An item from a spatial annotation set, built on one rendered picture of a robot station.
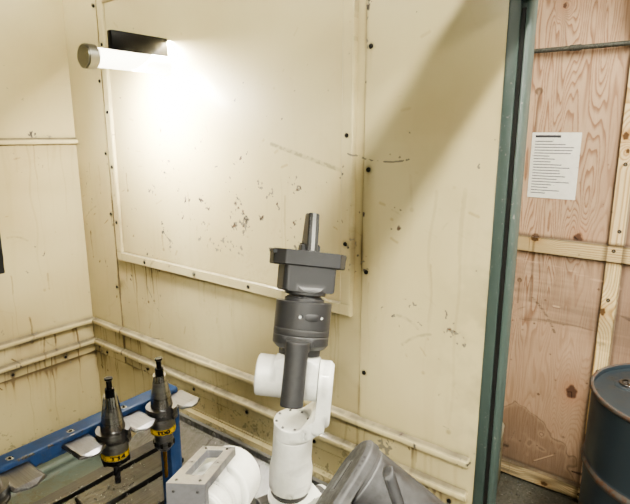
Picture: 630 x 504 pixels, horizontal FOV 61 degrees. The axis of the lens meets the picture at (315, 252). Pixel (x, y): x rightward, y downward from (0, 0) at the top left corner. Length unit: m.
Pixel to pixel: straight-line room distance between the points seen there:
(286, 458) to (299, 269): 0.30
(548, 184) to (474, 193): 1.64
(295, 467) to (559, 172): 2.06
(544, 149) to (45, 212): 2.09
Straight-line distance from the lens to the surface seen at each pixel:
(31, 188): 1.99
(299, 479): 0.93
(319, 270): 0.82
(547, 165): 2.69
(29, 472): 1.07
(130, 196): 1.80
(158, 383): 1.14
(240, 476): 0.58
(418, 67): 1.12
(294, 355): 0.78
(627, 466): 2.12
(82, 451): 1.09
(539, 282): 2.78
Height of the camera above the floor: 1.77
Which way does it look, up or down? 13 degrees down
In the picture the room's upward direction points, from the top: straight up
